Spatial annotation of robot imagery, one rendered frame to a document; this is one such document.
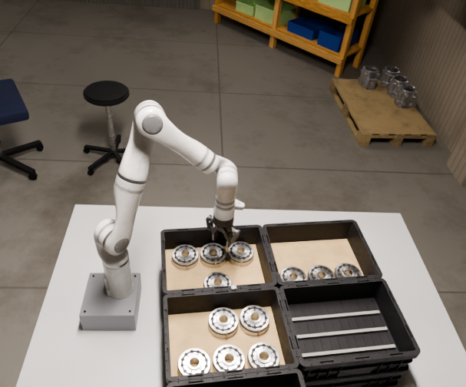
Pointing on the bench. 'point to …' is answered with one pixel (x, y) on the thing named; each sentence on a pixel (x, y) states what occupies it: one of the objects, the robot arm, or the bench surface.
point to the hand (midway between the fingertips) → (221, 240)
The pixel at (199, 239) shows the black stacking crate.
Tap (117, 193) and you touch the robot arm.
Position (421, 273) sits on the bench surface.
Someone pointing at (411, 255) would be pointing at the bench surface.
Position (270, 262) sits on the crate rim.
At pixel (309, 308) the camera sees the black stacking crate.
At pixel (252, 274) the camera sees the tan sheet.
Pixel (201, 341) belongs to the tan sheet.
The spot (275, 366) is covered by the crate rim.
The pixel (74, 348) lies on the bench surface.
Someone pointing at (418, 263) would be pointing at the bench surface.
